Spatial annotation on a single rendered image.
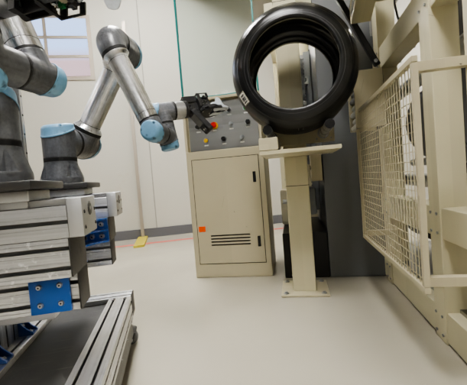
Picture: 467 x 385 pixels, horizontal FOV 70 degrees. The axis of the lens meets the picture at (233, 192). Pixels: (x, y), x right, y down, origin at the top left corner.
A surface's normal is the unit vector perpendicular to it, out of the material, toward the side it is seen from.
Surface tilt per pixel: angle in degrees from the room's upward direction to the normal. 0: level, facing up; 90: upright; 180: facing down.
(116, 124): 90
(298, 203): 90
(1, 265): 90
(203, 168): 90
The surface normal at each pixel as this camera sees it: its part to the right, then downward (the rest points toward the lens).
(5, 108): 0.95, -0.11
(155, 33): 0.19, 0.02
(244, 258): -0.18, 0.05
